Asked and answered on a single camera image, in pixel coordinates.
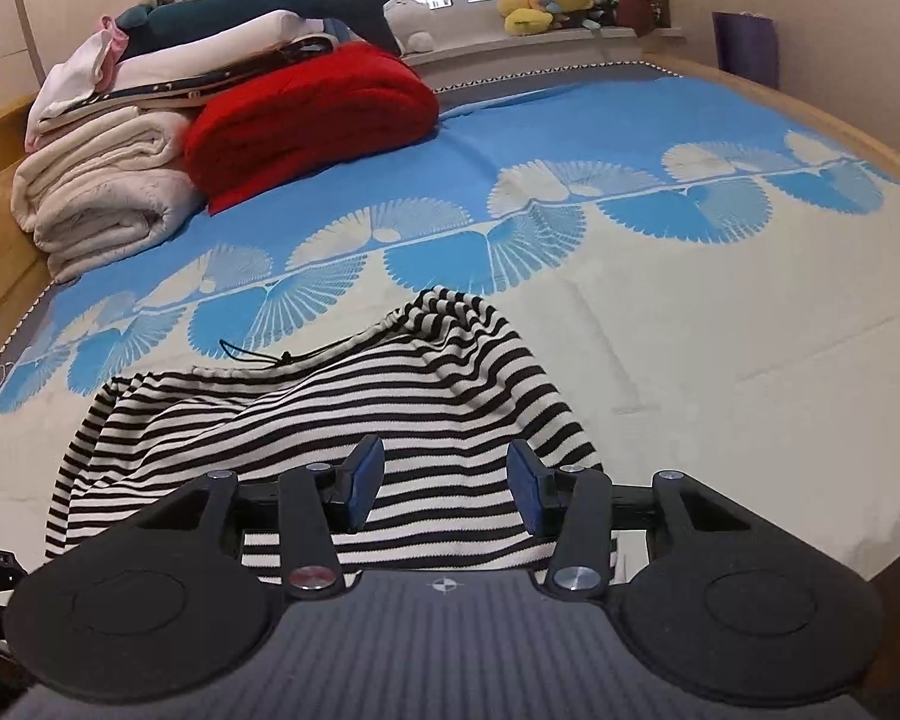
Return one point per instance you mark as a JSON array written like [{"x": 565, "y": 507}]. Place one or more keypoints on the pink white garment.
[{"x": 90, "y": 70}]

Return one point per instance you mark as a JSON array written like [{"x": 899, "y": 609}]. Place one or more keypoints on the cream folded quilt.
[{"x": 107, "y": 190}]

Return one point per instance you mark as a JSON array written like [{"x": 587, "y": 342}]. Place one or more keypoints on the white folded bedding stack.
[{"x": 226, "y": 48}]

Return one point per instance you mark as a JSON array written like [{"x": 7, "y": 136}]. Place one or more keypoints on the white plush toy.
[{"x": 410, "y": 22}]

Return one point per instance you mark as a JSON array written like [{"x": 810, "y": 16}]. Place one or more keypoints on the striped white hooded shirt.
[{"x": 445, "y": 382}]

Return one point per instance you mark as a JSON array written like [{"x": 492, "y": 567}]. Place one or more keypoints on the dark teal shark plush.
[{"x": 169, "y": 25}]

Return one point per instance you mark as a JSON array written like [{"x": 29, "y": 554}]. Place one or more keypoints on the blue white patterned bedsheet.
[{"x": 640, "y": 275}]

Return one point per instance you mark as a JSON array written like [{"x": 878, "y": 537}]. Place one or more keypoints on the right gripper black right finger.
[{"x": 571, "y": 506}]

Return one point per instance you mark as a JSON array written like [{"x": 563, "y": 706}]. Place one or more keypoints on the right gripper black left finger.
[{"x": 317, "y": 501}]

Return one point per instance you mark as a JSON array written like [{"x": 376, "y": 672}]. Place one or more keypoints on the red folded blanket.
[{"x": 353, "y": 102}]

